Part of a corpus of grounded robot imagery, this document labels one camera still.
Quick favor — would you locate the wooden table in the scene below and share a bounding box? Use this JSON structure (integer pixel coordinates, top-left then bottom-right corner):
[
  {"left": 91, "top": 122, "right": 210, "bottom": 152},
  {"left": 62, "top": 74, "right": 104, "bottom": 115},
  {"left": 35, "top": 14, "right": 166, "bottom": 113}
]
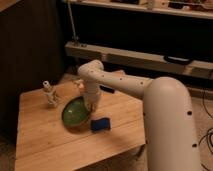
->
[{"left": 14, "top": 69, "right": 148, "bottom": 171}]

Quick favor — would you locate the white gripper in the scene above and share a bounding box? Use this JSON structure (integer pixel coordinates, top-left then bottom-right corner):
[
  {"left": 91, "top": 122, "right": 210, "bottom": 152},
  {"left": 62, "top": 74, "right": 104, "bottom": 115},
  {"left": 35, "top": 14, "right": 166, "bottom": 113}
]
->
[{"left": 83, "top": 89, "right": 101, "bottom": 112}]

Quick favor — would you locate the white figurine bottle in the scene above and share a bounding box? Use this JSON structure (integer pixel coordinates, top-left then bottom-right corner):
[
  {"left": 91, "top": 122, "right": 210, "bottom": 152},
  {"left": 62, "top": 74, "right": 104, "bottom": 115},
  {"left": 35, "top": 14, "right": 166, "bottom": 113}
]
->
[{"left": 43, "top": 81, "right": 58, "bottom": 107}]

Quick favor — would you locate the wooden upper shelf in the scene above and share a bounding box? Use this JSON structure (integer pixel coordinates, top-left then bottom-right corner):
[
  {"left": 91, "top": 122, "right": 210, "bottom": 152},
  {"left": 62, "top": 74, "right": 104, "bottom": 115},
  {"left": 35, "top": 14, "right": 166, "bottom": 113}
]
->
[{"left": 61, "top": 0, "right": 213, "bottom": 20}]

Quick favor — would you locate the wooden lower shelf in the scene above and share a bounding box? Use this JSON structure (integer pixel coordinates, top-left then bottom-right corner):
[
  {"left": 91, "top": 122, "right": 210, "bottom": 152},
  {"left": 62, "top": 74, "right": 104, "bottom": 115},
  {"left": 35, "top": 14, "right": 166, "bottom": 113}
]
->
[{"left": 65, "top": 42, "right": 213, "bottom": 78}]

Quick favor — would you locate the black handle on shelf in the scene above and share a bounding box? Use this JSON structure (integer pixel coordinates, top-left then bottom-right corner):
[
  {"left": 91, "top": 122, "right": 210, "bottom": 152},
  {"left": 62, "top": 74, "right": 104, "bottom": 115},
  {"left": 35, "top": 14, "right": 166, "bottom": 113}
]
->
[{"left": 163, "top": 56, "right": 193, "bottom": 65}]

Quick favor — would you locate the white cup with contents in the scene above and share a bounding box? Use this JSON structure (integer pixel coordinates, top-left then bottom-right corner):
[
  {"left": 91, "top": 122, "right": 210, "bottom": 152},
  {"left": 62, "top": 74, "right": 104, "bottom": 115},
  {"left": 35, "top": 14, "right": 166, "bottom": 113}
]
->
[{"left": 74, "top": 79, "right": 84, "bottom": 91}]

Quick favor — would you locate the metal stand pole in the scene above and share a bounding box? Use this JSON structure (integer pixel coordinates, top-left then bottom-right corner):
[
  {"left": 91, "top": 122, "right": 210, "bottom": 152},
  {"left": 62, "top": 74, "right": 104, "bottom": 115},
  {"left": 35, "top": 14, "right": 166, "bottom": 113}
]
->
[{"left": 67, "top": 0, "right": 80, "bottom": 46}]

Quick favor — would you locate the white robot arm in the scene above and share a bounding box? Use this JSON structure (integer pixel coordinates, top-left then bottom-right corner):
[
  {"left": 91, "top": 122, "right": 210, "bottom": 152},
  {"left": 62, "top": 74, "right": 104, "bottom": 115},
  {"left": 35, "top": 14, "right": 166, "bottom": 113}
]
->
[{"left": 78, "top": 60, "right": 202, "bottom": 171}]

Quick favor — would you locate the blue sponge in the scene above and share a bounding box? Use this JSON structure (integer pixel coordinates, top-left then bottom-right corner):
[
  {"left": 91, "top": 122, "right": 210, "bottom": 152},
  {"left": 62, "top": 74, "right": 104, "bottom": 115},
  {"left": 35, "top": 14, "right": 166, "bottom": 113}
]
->
[{"left": 90, "top": 117, "right": 111, "bottom": 132}]

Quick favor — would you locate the wooden shelf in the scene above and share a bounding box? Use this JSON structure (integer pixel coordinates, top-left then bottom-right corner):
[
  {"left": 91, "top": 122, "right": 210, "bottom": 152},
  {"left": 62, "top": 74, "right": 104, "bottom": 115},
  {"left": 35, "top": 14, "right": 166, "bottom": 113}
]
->
[
  {"left": 61, "top": 0, "right": 213, "bottom": 20},
  {"left": 65, "top": 42, "right": 213, "bottom": 78}
]

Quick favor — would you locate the green ceramic bowl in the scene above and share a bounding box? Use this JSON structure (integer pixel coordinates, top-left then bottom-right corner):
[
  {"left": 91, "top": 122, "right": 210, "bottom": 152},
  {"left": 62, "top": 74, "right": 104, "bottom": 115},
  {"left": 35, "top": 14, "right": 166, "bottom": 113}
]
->
[{"left": 61, "top": 96, "right": 91, "bottom": 129}]

